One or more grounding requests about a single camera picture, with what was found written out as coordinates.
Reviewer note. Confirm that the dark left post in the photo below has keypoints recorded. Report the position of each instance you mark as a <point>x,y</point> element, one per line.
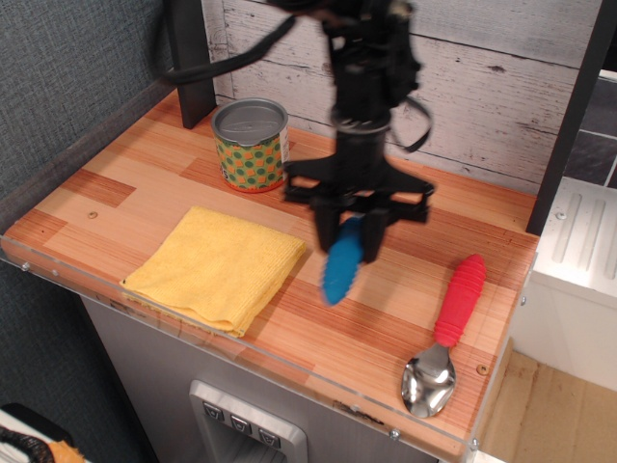
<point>189,48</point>

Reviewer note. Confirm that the blue handled fork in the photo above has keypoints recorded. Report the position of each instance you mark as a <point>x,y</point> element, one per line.
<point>343,261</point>

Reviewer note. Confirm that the grey toy fridge front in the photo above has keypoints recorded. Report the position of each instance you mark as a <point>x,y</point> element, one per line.
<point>156,370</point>

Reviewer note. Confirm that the white toy sink unit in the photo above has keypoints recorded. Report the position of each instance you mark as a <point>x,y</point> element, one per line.
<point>567,316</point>

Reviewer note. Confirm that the red handled spoon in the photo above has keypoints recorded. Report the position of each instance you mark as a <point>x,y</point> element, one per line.
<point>429,378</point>

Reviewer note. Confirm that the green orange dotted can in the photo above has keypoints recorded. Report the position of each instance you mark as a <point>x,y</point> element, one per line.
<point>252,144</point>

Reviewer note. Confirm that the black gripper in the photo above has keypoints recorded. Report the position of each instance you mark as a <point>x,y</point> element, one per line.
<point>354,179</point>

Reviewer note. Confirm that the dark post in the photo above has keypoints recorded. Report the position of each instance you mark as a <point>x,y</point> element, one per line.
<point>189,48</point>
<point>588,74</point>

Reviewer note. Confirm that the orange black object corner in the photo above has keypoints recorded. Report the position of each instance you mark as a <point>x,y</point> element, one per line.
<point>27,436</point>

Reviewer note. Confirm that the silver dispenser panel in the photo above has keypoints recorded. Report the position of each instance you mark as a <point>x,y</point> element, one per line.
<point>233,430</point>

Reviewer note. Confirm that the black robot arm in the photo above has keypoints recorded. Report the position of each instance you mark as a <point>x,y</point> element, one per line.
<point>374,71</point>

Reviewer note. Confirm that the clear acrylic edge guard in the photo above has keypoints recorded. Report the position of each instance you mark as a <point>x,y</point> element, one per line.
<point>443,445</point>

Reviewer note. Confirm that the dark right post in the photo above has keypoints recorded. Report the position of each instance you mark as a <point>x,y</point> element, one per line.
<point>588,74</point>

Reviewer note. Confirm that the yellow folded cloth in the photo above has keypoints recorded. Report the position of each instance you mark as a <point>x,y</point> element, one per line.
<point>217,269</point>

